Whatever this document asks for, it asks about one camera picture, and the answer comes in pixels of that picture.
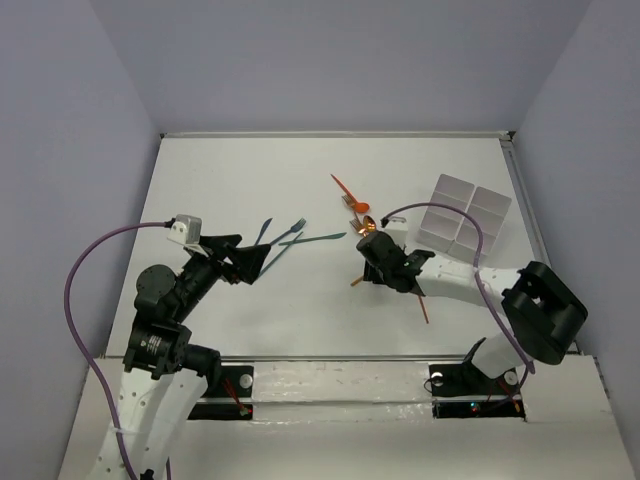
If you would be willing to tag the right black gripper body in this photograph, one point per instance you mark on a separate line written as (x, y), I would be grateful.
(375, 274)

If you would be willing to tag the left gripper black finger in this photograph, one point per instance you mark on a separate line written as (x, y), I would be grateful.
(220, 242)
(247, 262)

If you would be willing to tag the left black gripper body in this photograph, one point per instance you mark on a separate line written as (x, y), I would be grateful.
(228, 257)

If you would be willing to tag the orange stick utensil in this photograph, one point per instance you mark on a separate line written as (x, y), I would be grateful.
(357, 281)

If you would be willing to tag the teal plastic fork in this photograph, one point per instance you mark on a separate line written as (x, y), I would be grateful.
(279, 255)

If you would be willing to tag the orange plastic fork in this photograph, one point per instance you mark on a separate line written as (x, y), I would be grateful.
(423, 309)

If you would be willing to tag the blue plastic fork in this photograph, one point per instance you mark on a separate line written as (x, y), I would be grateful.
(295, 228)

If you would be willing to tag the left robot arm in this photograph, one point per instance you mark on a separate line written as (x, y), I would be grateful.
(164, 374)

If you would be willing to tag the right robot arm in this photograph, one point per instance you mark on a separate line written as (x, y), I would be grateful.
(537, 314)

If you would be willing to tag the copper metal spoon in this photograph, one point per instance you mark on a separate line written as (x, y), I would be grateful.
(369, 224)

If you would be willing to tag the blue plastic knife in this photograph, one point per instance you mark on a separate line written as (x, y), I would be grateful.
(263, 230)

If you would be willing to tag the orange plastic spoon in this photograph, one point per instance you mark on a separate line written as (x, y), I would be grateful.
(359, 207)

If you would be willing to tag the orange plastic knife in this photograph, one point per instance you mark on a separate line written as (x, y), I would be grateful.
(343, 187)

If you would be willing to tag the teal plastic knife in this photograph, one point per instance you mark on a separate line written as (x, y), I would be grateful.
(301, 239)

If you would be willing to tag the copper metal fork upper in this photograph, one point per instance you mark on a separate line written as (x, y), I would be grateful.
(346, 200)

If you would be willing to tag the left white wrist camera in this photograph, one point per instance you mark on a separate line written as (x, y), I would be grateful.
(185, 230)

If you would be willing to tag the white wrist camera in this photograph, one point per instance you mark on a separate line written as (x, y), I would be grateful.
(397, 228)
(185, 230)

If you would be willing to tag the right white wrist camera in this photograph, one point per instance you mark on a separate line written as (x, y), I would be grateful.
(397, 228)

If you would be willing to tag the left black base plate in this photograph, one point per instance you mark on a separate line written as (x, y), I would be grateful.
(230, 399)

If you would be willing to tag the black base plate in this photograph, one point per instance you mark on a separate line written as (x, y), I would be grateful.
(230, 399)
(459, 393)

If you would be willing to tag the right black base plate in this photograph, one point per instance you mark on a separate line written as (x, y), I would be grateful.
(459, 393)

